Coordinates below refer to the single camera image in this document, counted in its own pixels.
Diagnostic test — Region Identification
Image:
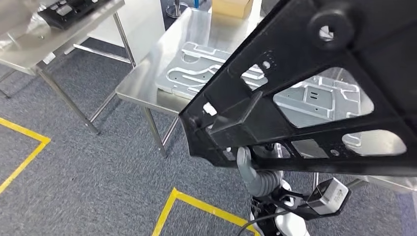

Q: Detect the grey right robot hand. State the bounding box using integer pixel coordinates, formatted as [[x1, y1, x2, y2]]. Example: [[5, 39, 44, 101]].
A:
[[237, 143, 284, 198]]

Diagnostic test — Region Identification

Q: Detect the black plastic plate part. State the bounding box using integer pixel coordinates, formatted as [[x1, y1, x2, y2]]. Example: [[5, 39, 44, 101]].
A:
[[178, 0, 417, 178]]

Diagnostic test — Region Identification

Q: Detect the silver stamped metal part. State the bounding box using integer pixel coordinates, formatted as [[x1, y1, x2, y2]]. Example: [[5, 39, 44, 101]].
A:
[[155, 41, 364, 147]]

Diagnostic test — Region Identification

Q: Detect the stainless steel workbench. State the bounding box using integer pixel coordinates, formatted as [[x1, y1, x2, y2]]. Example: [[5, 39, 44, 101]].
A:
[[116, 6, 417, 193]]

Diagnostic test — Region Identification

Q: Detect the brown cardboard box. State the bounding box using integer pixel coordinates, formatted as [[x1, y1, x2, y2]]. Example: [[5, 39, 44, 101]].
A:
[[211, 0, 254, 19]]

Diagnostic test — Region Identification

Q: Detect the silver stanchion base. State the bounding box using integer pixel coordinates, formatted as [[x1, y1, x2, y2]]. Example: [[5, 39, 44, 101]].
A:
[[166, 0, 189, 19]]

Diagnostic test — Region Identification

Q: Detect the white panel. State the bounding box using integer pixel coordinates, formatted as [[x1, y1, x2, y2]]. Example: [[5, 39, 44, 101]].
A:
[[63, 0, 166, 65]]

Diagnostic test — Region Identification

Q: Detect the yellow floor tape rectangle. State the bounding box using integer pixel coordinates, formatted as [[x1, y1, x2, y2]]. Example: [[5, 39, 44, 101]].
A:
[[0, 117, 52, 195]]

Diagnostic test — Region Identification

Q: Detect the black parts tray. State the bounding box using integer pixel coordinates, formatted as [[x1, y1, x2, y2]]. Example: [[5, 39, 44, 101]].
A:
[[37, 0, 110, 30]]

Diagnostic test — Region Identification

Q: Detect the stainless steel table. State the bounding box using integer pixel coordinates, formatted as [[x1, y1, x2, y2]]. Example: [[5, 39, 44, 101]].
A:
[[0, 0, 138, 135]]

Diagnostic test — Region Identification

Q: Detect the clear plastic sheet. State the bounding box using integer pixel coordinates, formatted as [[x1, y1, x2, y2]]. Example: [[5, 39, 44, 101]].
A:
[[0, 0, 50, 50]]

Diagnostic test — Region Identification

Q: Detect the black cable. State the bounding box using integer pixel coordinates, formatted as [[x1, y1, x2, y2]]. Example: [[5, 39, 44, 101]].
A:
[[236, 210, 291, 236]]

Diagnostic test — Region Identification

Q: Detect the black camera bracket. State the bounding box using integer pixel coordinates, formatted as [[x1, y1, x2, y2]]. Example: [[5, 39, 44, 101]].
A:
[[257, 190, 327, 220]]

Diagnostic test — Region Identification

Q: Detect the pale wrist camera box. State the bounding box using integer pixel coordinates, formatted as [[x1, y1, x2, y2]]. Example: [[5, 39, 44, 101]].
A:
[[306, 177, 351, 216]]

